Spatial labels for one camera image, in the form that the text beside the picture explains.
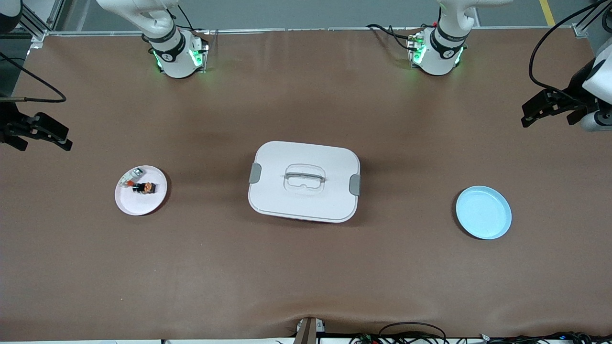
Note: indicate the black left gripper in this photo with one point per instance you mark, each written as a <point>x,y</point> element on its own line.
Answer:
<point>575,86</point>

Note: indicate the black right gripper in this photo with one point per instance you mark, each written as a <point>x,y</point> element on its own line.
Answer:
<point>7,119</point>

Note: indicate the white orange switch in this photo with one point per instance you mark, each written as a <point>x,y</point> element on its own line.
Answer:
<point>130,177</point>

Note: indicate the light blue round plate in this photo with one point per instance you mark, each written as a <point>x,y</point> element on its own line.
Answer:
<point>483,215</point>

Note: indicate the brown camera mount post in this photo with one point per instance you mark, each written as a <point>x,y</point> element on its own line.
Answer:
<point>306,332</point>

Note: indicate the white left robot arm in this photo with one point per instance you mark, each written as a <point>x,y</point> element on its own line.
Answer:
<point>440,52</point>

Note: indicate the white lidded storage box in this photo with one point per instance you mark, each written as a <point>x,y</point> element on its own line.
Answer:
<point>306,200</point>

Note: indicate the pink round plate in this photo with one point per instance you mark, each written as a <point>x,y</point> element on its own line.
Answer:
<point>143,203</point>

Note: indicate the brown table mat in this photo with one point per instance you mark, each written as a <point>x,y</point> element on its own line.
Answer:
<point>306,267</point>

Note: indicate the black orange switch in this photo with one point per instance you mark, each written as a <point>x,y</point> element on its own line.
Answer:
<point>145,188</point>

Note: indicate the aluminium frame profile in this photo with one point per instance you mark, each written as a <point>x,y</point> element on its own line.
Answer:
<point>37,34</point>
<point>581,29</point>

